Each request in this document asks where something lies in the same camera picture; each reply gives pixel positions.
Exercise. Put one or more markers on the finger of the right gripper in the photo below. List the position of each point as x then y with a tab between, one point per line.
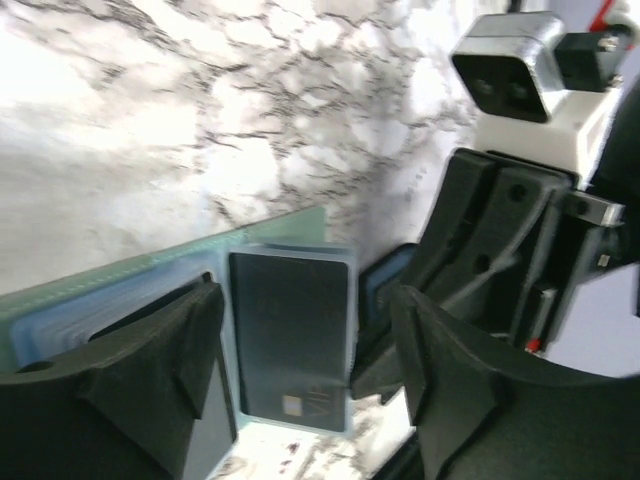
463	194
491	277

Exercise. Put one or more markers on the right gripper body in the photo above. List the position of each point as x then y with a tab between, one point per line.
594	237

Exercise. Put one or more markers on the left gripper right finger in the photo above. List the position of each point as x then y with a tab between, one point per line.
485	410

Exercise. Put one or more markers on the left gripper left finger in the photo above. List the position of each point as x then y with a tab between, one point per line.
149	400

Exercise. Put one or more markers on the green card holder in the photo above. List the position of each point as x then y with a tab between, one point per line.
39	324

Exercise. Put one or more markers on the dark card right pocket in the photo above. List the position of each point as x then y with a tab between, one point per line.
293	323

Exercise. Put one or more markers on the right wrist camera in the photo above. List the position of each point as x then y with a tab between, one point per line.
545	94

